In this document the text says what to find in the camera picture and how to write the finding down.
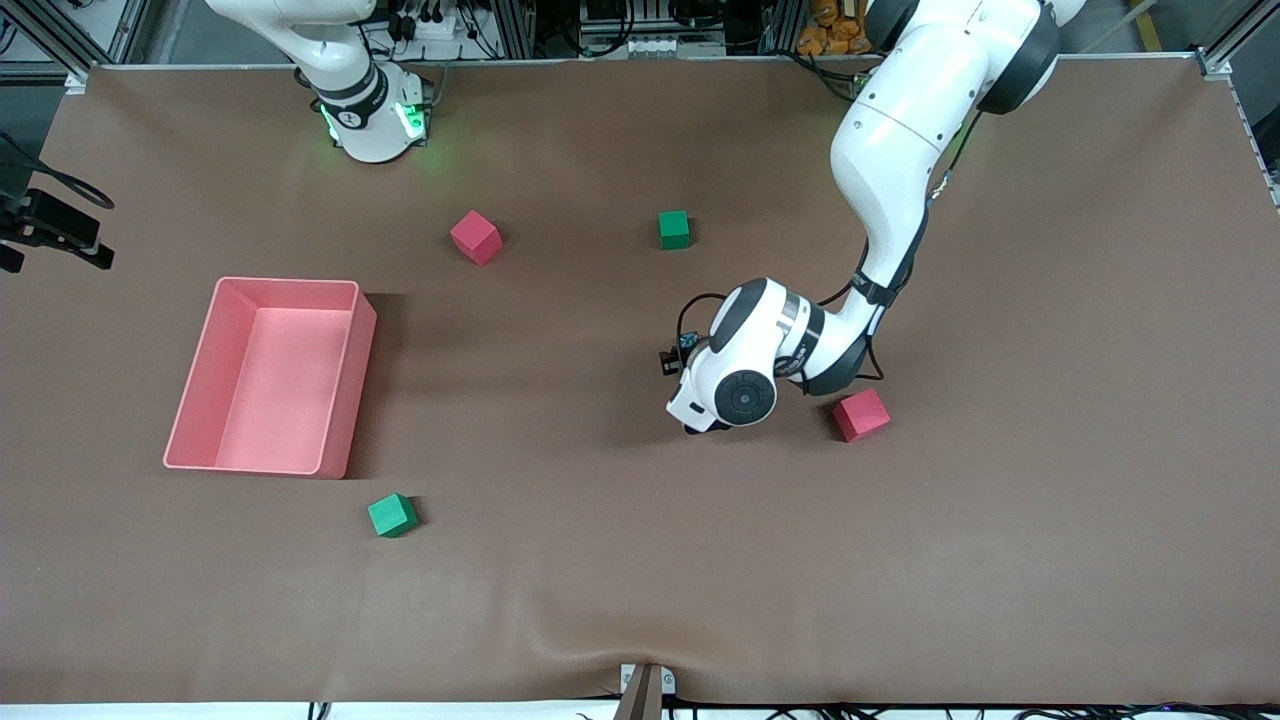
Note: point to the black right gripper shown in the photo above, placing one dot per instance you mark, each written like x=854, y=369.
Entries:
x=62, y=218

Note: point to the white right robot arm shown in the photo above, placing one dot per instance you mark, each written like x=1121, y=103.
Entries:
x=350, y=90

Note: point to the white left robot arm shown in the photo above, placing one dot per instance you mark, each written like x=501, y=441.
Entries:
x=900, y=130

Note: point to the green foam cube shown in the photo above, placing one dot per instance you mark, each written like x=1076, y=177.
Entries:
x=674, y=230
x=390, y=516

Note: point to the pink foam cube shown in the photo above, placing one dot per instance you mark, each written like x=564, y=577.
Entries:
x=475, y=238
x=862, y=417

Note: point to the brown table mat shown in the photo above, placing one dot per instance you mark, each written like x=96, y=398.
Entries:
x=640, y=560

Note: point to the pink plastic bin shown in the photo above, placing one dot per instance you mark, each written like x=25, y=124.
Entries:
x=270, y=420

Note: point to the white connector block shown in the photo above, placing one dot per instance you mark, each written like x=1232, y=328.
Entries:
x=650, y=46

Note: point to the orange objects pile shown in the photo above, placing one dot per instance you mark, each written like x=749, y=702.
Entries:
x=825, y=35

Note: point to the white power strip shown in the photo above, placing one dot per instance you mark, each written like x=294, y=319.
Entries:
x=430, y=27

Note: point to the aluminium frame strut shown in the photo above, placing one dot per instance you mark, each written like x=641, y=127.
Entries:
x=1212, y=62
x=55, y=40

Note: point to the metal table edge bracket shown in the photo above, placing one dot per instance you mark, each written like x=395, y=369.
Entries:
x=645, y=695

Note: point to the aluminium frame post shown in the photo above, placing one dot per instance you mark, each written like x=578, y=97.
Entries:
x=515, y=30
x=780, y=30

